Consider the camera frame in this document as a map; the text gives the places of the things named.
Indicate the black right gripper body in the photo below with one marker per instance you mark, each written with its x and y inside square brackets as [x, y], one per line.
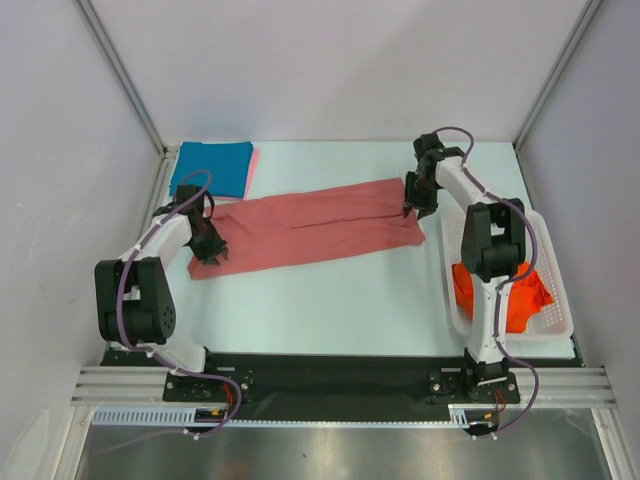
[419, 201]

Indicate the aluminium frame post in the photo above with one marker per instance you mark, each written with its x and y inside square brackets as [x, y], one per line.
[569, 50]
[113, 59]

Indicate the white cable duct strip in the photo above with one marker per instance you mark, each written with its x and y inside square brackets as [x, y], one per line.
[208, 417]

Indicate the folded blue t shirt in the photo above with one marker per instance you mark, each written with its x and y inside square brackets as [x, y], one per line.
[196, 156]

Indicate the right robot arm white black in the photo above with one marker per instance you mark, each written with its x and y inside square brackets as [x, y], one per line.
[493, 247]

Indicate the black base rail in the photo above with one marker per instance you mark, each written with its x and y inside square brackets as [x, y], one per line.
[351, 387]

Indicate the white plastic basket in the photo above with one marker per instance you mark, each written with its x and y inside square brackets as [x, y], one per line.
[553, 323]

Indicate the white round object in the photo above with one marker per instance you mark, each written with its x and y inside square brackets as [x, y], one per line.
[28, 450]

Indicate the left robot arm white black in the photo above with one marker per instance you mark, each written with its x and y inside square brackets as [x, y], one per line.
[135, 307]

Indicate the folded light pink t shirt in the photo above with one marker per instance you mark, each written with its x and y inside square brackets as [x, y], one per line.
[235, 176]

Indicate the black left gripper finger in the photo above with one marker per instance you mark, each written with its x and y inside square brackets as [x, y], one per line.
[221, 256]
[204, 260]

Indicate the left aluminium frame post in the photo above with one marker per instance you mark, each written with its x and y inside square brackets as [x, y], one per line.
[113, 59]

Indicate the right aluminium frame post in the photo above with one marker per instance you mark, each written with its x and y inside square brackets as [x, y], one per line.
[569, 50]

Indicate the orange t shirt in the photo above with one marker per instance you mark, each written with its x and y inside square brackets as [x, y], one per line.
[527, 298]

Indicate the front aluminium frame rail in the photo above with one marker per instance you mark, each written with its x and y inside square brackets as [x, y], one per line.
[149, 386]

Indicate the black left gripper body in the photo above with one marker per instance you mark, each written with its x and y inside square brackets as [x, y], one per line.
[207, 243]

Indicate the salmon pink t shirt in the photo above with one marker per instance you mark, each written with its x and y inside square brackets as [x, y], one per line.
[304, 228]

